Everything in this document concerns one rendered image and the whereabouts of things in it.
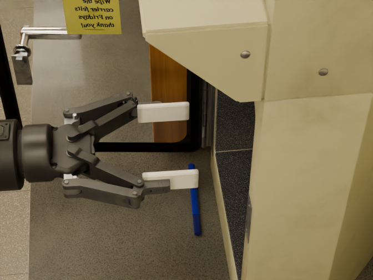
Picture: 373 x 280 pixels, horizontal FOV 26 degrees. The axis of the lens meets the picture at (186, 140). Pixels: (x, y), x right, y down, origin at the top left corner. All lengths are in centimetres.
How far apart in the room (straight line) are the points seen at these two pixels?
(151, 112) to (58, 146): 14
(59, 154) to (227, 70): 35
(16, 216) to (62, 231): 124
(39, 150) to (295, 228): 33
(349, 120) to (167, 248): 50
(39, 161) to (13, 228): 147
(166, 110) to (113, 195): 16
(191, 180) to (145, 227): 28
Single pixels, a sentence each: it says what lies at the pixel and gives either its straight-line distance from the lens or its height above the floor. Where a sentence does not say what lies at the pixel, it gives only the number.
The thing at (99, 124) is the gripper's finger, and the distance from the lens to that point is 107.
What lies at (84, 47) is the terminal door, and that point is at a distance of 116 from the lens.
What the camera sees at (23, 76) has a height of 117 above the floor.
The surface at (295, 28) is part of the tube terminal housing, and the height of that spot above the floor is 150.
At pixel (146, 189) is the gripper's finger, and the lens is 100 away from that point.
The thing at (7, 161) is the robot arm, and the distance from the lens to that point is 102.
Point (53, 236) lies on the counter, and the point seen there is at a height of 94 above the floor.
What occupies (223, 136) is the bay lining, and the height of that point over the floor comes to 105.
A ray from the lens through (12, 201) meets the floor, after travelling 256.
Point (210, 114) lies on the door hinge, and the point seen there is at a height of 107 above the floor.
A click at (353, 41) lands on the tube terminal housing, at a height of 148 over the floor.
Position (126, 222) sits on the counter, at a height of 94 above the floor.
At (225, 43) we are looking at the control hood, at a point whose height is 149.
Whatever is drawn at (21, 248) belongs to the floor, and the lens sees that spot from 245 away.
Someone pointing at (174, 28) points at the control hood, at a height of 151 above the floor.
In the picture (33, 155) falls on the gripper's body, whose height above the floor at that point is 121.
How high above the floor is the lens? 197
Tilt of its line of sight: 48 degrees down
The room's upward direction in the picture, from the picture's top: straight up
